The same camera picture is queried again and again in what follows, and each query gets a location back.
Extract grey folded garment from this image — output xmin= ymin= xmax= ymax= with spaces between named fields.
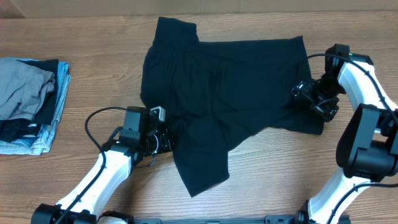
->
xmin=1 ymin=58 xmax=55 ymax=120

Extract black t-shirt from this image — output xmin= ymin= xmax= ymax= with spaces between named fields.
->
xmin=141 ymin=17 xmax=324 ymax=196

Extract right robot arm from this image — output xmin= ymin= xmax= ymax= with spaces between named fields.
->
xmin=289 ymin=44 xmax=397 ymax=223

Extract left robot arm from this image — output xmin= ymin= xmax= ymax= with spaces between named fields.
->
xmin=31 ymin=106 xmax=176 ymax=224

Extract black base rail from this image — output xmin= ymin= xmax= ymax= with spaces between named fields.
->
xmin=99 ymin=214 xmax=352 ymax=224

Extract black folded garment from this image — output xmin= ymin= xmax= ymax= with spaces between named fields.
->
xmin=1 ymin=59 xmax=58 ymax=142

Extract light blue folded jeans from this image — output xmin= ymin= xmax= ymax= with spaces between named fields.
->
xmin=1 ymin=58 xmax=71 ymax=156

